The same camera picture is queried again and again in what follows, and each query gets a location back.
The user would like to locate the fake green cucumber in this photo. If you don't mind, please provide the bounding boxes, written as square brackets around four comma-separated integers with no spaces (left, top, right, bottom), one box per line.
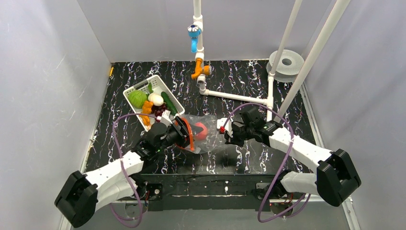
[161,92,178,115]

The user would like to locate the fake red apple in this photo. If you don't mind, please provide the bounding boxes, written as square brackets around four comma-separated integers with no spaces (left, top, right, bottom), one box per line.
[192,122,208,141]

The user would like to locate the clear zip top bag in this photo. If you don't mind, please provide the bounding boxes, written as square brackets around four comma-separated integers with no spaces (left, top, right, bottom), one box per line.
[178,114,227,154]

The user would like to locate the fake purple grapes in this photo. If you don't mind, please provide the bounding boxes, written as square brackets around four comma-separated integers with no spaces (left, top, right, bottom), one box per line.
[151,103,168,117]

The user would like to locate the fake orange ginger root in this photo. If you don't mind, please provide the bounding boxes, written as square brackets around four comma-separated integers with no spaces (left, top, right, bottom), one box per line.
[140,101,154,127]

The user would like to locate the fake green cabbage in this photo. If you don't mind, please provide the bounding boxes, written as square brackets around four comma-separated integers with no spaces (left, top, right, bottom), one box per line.
[128,90,147,109]

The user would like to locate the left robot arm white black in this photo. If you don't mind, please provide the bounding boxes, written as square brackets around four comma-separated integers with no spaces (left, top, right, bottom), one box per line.
[54,116,193,228]

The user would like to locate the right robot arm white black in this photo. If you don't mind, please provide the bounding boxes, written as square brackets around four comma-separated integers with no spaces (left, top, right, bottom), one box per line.
[217,103,361,207]

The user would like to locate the white perforated plastic basket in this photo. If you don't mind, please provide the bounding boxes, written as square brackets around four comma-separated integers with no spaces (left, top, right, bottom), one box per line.
[123,75,185,131]

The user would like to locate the orange faucet valve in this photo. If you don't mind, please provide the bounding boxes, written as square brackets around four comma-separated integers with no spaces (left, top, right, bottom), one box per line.
[191,57,212,80]

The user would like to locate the white filament spool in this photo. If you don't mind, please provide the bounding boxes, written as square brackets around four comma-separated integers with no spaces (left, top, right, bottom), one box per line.
[273,49,305,83]

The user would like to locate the blue faucet valve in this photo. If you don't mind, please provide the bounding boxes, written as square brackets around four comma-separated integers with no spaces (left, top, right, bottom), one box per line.
[188,24,202,53]

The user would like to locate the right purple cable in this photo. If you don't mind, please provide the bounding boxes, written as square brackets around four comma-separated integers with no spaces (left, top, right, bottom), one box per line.
[222,102,312,223]

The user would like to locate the purple cable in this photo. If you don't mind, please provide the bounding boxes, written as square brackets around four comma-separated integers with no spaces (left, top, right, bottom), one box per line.
[222,102,312,223]
[109,114,159,229]

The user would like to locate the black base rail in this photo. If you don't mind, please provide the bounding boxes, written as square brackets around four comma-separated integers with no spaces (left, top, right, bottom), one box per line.
[130,173,274,211]

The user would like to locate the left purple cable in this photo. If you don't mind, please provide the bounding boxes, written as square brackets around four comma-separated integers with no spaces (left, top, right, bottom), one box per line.
[109,114,159,229]

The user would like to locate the white PVC pipe frame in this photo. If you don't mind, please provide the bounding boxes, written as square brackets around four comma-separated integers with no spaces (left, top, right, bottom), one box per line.
[192,0,352,121]

